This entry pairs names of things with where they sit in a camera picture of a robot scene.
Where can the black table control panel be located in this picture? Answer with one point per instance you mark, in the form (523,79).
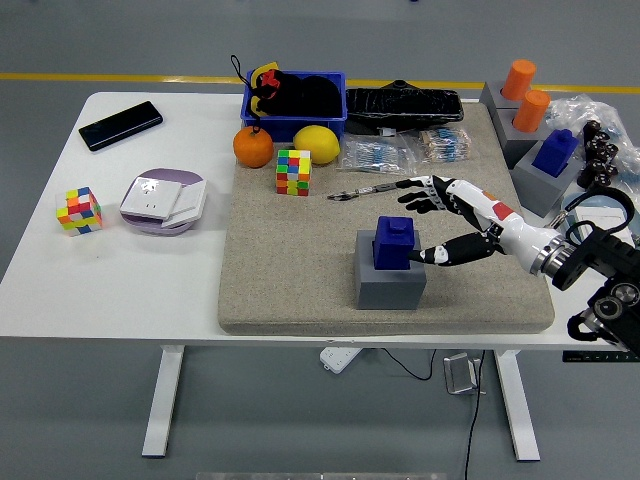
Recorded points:
(590,357)

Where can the silver black pen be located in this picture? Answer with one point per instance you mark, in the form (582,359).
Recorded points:
(367,190)

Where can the white socket panel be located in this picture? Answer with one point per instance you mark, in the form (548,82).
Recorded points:
(150,200)

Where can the black cloth pouch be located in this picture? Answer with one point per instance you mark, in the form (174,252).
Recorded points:
(312,97)

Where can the silver metal bracket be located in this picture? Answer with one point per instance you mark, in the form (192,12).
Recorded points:
(461,375)

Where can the twisted colourful puzzle cube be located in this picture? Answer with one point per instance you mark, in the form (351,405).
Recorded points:
(79,212)

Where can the grey-brown mat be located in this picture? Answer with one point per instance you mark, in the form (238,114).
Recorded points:
(290,260)

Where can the white power strip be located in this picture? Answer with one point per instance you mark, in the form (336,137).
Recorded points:
(339,359)

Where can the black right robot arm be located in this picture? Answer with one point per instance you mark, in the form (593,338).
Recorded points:
(590,255)

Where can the crumpled clear plastic bag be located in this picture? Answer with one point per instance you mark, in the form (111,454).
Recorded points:
(575,107)

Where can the black smartphone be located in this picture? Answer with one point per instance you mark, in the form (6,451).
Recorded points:
(120,126)

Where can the white table leg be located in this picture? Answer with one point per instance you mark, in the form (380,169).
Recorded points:
(162,400)
(517,405)

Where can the light blue plate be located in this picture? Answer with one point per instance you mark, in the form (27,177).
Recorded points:
(607,201)

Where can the orange cylinder seal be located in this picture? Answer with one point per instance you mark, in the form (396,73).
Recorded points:
(531,111)
(518,80)

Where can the clear bag of blue resistors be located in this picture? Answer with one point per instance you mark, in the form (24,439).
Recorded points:
(372,155)

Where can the grey seal holder block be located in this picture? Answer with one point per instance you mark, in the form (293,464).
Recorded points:
(537,190)
(515,145)
(492,97)
(390,292)

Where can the dark brown knobs pile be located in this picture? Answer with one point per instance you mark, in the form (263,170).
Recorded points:
(599,155)

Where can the orange fruit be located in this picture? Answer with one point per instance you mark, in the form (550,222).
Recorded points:
(253,147)

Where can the yellow lemon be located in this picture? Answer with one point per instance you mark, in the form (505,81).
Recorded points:
(316,145)

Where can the small white clip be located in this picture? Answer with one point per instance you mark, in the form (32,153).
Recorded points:
(387,132)

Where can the black plastic-wrapped device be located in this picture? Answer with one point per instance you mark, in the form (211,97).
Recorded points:
(400,107)

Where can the blue plastic bin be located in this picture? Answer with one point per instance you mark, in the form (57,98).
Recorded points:
(290,128)

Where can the clear bag of mixed resistors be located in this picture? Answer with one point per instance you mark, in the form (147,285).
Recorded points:
(445,142)

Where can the purple plate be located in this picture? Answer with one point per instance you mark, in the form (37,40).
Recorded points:
(170,175)

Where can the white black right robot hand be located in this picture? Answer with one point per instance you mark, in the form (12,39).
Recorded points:
(510,227)

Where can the white switch panel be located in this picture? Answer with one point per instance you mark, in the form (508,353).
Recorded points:
(192,200)
(605,217)

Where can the blue square seal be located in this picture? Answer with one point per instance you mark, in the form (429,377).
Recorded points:
(392,245)
(554,152)

